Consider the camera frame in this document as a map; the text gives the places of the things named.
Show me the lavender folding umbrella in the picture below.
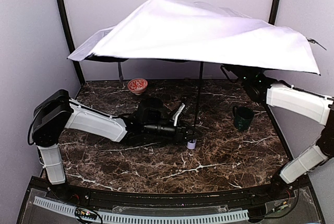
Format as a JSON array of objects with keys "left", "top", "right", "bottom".
[{"left": 67, "top": 0, "right": 327, "bottom": 150}]

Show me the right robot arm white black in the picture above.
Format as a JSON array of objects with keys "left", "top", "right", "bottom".
[{"left": 221, "top": 64, "right": 333, "bottom": 186}]

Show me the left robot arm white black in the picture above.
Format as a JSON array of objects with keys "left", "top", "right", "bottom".
[{"left": 27, "top": 89, "right": 202, "bottom": 185}]

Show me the dark green mug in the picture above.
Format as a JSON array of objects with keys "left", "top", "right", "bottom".
[{"left": 232, "top": 106, "right": 255, "bottom": 132}]

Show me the red patterned ceramic bowl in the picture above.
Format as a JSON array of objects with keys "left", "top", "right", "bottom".
[{"left": 127, "top": 78, "right": 148, "bottom": 95}]

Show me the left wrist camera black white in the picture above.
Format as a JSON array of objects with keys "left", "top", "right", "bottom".
[{"left": 171, "top": 102, "right": 189, "bottom": 126}]

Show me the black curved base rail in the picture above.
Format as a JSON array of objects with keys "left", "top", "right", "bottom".
[{"left": 26, "top": 175, "right": 311, "bottom": 210}]

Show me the small circuit board with wires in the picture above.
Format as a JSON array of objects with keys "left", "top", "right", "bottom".
[{"left": 75, "top": 207, "right": 103, "bottom": 224}]

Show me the white slotted cable duct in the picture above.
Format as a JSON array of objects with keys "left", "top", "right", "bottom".
[{"left": 33, "top": 196, "right": 249, "bottom": 223}]

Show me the left black corner post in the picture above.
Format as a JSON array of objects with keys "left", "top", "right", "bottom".
[{"left": 56, "top": 0, "right": 86, "bottom": 87}]

